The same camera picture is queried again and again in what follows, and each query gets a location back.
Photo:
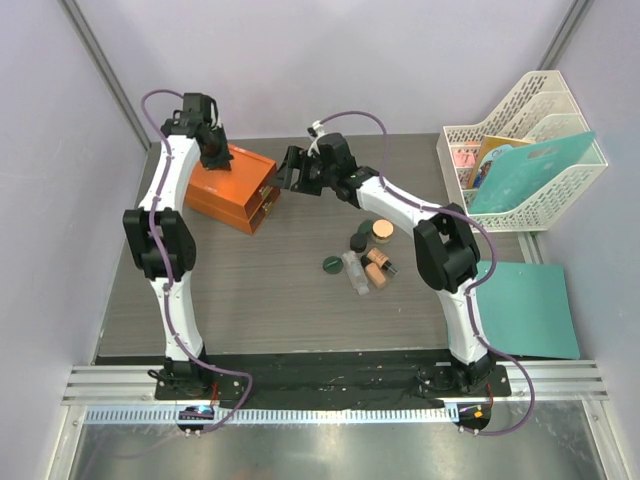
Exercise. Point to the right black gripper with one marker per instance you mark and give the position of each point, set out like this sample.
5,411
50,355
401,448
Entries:
296,159

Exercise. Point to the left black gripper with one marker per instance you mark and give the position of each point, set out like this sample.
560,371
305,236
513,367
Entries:
215,157

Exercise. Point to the orange drawer organizer box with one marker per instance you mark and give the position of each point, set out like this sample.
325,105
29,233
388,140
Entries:
230,196

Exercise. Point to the clear plastic tube bottle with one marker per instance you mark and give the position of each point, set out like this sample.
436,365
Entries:
355,272

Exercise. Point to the peach foundation bottle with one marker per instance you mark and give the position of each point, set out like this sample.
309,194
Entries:
375,275

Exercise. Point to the clear drawer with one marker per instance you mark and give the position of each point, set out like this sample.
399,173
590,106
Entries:
261,214
268,194

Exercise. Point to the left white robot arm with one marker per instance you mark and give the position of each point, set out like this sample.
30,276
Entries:
163,248

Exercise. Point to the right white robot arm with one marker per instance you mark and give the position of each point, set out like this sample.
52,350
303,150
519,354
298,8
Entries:
446,252

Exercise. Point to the green round puff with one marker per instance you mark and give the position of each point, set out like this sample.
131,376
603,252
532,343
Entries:
366,227

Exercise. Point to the dark green round compact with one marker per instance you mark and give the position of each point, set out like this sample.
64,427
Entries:
358,242

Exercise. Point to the gold lid cream jar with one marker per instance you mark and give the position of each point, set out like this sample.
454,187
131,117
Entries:
382,231

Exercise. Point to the peach bottle black cap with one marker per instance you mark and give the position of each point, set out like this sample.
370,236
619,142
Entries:
381,260

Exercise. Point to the pink booklet in holder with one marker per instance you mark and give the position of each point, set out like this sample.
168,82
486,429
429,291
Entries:
465,163

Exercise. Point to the yellow book in holder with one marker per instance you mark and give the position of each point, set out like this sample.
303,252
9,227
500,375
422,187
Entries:
491,148

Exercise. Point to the teal plastic folder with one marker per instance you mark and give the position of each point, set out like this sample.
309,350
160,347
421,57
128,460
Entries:
519,173

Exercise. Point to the white mesh file holder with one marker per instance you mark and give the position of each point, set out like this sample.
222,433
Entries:
538,108

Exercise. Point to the teal clipboard on table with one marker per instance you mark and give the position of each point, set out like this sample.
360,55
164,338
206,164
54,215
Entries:
525,311

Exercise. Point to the green puff with strap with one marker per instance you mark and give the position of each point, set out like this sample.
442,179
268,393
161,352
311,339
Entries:
332,265

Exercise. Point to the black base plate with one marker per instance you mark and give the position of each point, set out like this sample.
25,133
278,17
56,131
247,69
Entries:
303,376

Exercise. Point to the white slotted cable duct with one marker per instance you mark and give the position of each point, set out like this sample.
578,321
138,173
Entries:
193,415

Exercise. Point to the aluminium rail frame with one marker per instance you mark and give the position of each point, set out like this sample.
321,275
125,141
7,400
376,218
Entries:
546,380

